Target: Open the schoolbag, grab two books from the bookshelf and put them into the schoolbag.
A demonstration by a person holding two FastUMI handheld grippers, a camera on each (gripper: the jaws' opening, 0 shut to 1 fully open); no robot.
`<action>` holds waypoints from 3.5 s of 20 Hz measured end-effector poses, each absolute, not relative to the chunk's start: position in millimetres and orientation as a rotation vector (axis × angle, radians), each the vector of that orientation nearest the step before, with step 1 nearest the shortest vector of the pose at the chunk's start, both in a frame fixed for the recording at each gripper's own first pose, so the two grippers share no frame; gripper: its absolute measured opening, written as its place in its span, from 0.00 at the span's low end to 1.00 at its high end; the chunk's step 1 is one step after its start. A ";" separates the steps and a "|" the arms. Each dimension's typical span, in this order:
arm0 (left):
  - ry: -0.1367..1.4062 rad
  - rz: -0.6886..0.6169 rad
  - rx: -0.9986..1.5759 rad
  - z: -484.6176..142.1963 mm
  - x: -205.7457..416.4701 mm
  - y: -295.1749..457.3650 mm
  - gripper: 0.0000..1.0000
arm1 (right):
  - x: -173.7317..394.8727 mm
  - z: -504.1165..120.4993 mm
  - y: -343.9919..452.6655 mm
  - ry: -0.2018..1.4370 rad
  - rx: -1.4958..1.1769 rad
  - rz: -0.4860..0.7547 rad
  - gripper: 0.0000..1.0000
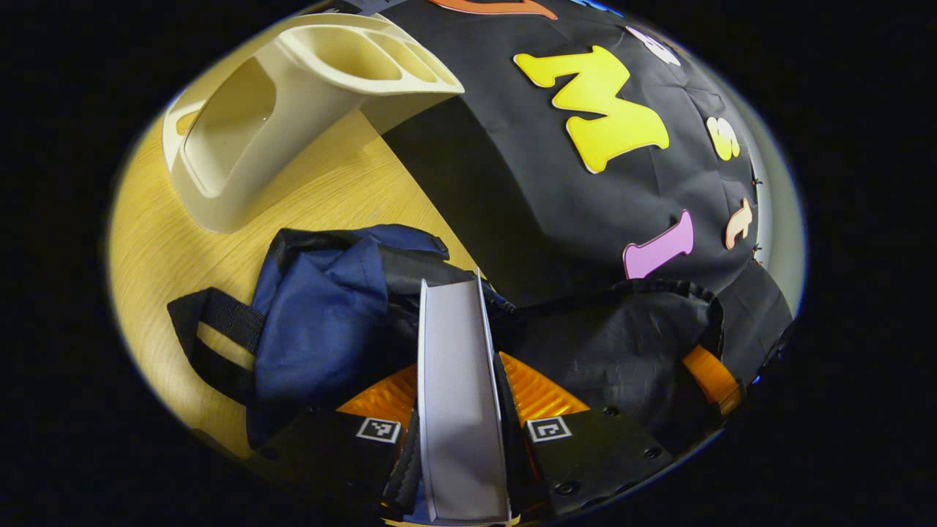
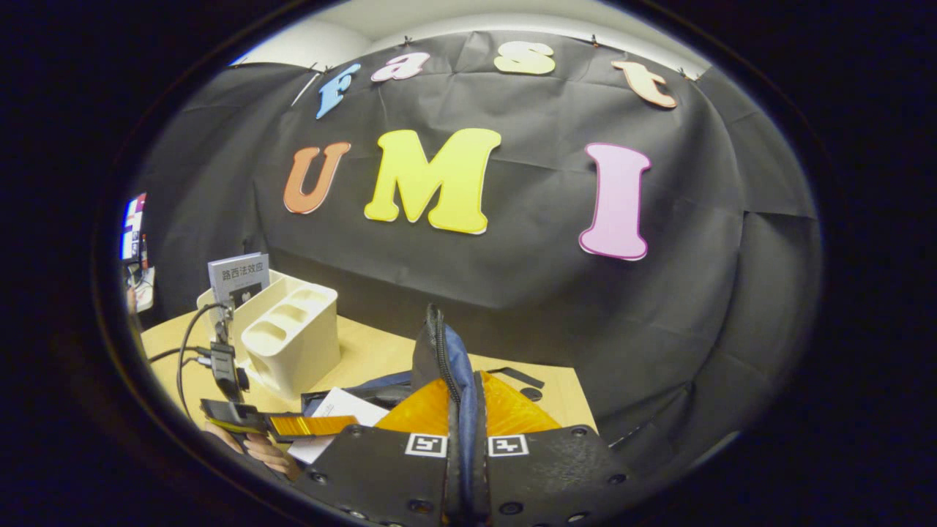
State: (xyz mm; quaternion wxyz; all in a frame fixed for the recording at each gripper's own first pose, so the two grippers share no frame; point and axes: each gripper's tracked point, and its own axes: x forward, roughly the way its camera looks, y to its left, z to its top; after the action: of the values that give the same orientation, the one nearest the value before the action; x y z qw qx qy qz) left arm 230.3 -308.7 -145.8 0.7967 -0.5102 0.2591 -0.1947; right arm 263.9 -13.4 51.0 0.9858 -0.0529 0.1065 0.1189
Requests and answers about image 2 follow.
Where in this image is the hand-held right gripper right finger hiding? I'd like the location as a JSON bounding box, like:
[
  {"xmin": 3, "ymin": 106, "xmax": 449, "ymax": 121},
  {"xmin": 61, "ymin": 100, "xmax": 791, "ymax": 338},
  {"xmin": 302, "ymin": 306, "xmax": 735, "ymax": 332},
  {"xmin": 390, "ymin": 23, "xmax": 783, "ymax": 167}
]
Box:
[{"xmin": 476, "ymin": 370, "xmax": 634, "ymax": 527}]

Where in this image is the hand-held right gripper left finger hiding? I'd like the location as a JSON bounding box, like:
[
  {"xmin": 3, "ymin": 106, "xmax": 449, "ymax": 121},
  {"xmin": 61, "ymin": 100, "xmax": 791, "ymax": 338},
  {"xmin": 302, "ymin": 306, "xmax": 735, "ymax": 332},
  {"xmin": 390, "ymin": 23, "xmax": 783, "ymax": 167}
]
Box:
[{"xmin": 311, "ymin": 377, "xmax": 458, "ymax": 527}]

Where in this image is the cream plastic bookshelf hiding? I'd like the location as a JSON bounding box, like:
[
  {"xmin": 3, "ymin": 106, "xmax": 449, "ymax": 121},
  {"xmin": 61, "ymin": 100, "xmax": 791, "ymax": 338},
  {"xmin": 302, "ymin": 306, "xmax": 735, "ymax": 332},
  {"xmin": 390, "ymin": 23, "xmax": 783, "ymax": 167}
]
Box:
[{"xmin": 196, "ymin": 269, "xmax": 341, "ymax": 402}]

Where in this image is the white book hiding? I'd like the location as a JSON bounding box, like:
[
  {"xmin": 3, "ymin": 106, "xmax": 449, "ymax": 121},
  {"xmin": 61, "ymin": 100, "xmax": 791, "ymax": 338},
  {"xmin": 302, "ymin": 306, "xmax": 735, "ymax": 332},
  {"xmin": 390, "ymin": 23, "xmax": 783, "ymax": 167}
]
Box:
[{"xmin": 288, "ymin": 386, "xmax": 390, "ymax": 466}]

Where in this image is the grey book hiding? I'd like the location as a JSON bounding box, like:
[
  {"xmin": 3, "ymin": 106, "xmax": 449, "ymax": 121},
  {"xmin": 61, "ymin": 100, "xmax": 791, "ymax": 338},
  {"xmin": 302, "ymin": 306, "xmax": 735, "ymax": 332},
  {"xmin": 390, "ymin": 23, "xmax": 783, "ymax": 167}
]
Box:
[{"xmin": 207, "ymin": 253, "xmax": 270, "ymax": 308}]

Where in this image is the blue schoolbag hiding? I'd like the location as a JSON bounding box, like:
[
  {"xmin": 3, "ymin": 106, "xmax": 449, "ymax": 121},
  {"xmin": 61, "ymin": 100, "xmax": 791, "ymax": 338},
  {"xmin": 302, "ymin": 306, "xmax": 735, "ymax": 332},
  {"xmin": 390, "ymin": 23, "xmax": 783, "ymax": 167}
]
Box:
[{"xmin": 300, "ymin": 304, "xmax": 546, "ymax": 527}]

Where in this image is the colourful screen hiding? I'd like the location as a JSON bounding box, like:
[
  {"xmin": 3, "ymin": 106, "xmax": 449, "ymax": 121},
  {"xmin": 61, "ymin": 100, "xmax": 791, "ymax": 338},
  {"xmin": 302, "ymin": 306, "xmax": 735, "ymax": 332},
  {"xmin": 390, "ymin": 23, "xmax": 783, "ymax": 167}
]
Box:
[{"xmin": 121, "ymin": 194, "xmax": 147, "ymax": 261}]

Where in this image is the white thin stick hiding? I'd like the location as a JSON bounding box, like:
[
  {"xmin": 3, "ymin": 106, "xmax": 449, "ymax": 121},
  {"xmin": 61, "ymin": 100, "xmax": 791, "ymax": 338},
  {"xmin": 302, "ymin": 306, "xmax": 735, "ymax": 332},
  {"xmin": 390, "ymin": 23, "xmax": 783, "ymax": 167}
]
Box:
[{"xmin": 291, "ymin": 70, "xmax": 321, "ymax": 107}]

